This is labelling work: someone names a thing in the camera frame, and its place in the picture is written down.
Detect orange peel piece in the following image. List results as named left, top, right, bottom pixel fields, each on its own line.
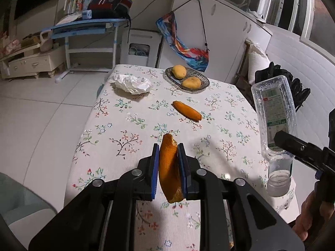
left=172, top=101, right=202, bottom=122
left=158, top=133, right=184, bottom=203

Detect white tissue paper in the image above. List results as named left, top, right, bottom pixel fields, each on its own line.
left=111, top=74, right=153, bottom=95

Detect clear plastic water bottle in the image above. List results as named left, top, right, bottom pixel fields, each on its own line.
left=251, top=79, right=296, bottom=197

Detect person's right hand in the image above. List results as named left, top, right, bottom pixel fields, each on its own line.
left=292, top=191, right=334, bottom=241

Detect floral white tablecloth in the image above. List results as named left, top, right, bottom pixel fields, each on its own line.
left=63, top=63, right=300, bottom=251

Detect black folding chairs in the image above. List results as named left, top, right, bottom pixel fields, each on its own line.
left=255, top=62, right=311, bottom=112

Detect woven fruit plate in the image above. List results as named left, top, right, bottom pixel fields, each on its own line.
left=165, top=65, right=210, bottom=92

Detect yellow mango right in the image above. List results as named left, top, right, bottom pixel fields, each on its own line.
left=182, top=77, right=202, bottom=90

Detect yellow mango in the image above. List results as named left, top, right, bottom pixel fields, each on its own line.
left=182, top=77, right=202, bottom=90
left=171, top=65, right=187, bottom=79

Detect yellow mango left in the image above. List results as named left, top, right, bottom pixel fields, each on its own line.
left=171, top=65, right=187, bottom=79

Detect wooden chair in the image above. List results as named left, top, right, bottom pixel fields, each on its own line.
left=234, top=38, right=253, bottom=95

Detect colourful tote bag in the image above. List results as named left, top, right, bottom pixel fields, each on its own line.
left=156, top=11, right=210, bottom=72

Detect white air purifier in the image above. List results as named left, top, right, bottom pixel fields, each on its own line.
left=120, top=29, right=162, bottom=67

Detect white cushion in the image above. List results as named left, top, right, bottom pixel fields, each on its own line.
left=248, top=43, right=270, bottom=85

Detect blue study desk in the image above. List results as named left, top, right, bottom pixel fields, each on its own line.
left=40, top=19, right=129, bottom=83

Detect cream tv cabinet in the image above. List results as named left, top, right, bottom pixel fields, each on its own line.
left=1, top=44, right=66, bottom=79

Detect dark striped backpack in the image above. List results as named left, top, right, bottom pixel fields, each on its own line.
left=88, top=0, right=134, bottom=21

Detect row of books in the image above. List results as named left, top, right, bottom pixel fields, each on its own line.
left=62, top=0, right=98, bottom=15

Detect white wall cabinet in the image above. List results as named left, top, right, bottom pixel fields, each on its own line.
left=171, top=0, right=273, bottom=83

